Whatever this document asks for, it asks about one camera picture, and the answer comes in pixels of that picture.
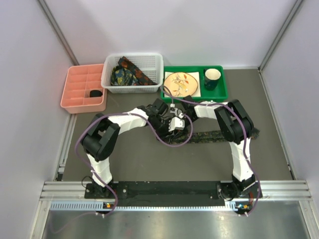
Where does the green floral tie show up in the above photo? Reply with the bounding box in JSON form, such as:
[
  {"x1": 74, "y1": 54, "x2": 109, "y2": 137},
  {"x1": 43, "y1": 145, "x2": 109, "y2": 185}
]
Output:
[{"x1": 159, "y1": 126, "x2": 261, "y2": 145}]

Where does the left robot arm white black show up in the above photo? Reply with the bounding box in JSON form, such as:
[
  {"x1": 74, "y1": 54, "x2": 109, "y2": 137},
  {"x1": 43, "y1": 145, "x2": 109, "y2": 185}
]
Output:
[{"x1": 81, "y1": 99, "x2": 169, "y2": 198}]

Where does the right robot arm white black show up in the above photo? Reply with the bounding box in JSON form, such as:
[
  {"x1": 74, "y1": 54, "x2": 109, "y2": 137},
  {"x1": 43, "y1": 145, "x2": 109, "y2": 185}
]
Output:
[{"x1": 181, "y1": 96, "x2": 256, "y2": 200}]

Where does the white paper napkin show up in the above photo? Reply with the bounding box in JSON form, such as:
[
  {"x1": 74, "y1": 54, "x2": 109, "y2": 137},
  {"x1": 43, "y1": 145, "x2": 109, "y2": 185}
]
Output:
[{"x1": 165, "y1": 71, "x2": 201, "y2": 97}]

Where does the beige floral plate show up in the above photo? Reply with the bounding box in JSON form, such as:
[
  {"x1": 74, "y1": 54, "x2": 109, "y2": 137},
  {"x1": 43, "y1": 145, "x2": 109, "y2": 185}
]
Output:
[{"x1": 163, "y1": 72, "x2": 200, "y2": 98}]

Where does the green plastic tray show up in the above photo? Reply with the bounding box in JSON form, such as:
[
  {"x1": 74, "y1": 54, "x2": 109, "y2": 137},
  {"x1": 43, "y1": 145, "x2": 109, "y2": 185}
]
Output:
[{"x1": 164, "y1": 65, "x2": 228, "y2": 102}]

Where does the dark green mug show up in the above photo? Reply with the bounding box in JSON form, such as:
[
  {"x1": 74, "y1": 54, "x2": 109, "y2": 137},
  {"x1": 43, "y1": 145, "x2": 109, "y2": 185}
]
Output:
[{"x1": 204, "y1": 69, "x2": 221, "y2": 91}]

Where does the dark orange leaf tie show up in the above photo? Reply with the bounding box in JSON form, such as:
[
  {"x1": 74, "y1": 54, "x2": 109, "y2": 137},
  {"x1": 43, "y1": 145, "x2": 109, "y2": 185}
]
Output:
[{"x1": 118, "y1": 56, "x2": 156, "y2": 86}]

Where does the white perforated plastic basket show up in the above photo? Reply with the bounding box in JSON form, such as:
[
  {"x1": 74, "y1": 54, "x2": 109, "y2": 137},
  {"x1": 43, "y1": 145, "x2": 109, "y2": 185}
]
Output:
[{"x1": 101, "y1": 53, "x2": 164, "y2": 94}]

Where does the blue yellow floral tie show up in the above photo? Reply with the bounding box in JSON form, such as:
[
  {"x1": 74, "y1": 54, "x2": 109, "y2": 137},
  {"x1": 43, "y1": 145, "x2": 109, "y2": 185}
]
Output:
[{"x1": 110, "y1": 66, "x2": 139, "y2": 86}]

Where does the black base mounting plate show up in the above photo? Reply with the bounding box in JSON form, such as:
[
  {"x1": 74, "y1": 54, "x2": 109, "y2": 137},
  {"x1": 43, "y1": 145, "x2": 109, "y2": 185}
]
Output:
[{"x1": 84, "y1": 180, "x2": 263, "y2": 207}]

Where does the rolled black tie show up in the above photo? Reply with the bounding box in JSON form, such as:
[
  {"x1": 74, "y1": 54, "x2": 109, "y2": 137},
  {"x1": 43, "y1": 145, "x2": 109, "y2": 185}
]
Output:
[{"x1": 89, "y1": 90, "x2": 103, "y2": 98}]

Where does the pink divided organizer box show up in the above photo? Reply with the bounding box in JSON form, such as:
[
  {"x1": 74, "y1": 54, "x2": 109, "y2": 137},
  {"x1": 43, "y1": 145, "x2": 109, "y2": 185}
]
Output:
[{"x1": 60, "y1": 64, "x2": 107, "y2": 114}]

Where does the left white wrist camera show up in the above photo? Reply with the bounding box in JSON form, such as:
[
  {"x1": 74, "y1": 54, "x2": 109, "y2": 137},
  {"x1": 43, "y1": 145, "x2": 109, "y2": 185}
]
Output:
[{"x1": 168, "y1": 113, "x2": 185, "y2": 132}]

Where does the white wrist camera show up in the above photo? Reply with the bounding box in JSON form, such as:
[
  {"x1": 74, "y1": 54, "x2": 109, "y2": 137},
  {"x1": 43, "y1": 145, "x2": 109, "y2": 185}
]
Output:
[
  {"x1": 168, "y1": 113, "x2": 185, "y2": 132},
  {"x1": 169, "y1": 103, "x2": 182, "y2": 117}
]

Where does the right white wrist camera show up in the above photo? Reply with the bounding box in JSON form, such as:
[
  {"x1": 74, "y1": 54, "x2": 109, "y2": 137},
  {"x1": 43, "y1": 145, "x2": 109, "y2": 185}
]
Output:
[{"x1": 169, "y1": 103, "x2": 182, "y2": 117}]

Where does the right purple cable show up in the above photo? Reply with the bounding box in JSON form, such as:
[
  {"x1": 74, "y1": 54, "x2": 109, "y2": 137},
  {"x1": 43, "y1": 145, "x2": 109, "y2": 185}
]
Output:
[{"x1": 161, "y1": 85, "x2": 261, "y2": 217}]

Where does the purple cable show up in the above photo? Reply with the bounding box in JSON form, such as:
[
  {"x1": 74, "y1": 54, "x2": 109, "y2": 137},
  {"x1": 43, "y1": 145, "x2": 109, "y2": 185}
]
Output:
[
  {"x1": 161, "y1": 85, "x2": 261, "y2": 217},
  {"x1": 75, "y1": 112, "x2": 194, "y2": 216}
]

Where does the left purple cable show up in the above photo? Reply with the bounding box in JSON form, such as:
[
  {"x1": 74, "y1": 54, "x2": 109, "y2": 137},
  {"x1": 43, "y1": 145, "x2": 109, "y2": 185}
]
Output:
[{"x1": 75, "y1": 112, "x2": 194, "y2": 216}]

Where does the white slotted cable duct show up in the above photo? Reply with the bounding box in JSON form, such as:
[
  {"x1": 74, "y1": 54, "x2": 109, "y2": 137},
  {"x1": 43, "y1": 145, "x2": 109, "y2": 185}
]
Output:
[{"x1": 50, "y1": 201, "x2": 238, "y2": 212}]

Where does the right aluminium corner post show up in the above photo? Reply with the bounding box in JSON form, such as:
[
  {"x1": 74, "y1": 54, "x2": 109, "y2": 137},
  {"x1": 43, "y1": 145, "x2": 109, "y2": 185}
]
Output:
[{"x1": 258, "y1": 0, "x2": 306, "y2": 71}]

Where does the aluminium corner post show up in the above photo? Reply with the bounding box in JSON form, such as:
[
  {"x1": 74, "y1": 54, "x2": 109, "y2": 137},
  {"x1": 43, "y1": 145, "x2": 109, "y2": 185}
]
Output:
[
  {"x1": 258, "y1": 0, "x2": 306, "y2": 71},
  {"x1": 36, "y1": 0, "x2": 79, "y2": 66}
]

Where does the aluminium frame rail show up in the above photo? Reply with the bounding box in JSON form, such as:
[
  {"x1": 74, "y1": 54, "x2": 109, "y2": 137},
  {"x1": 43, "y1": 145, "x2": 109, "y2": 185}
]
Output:
[{"x1": 40, "y1": 180, "x2": 312, "y2": 201}]

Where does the left aluminium corner post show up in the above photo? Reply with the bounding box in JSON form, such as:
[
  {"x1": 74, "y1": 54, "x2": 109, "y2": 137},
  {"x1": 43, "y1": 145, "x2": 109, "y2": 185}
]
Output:
[{"x1": 36, "y1": 0, "x2": 79, "y2": 66}]

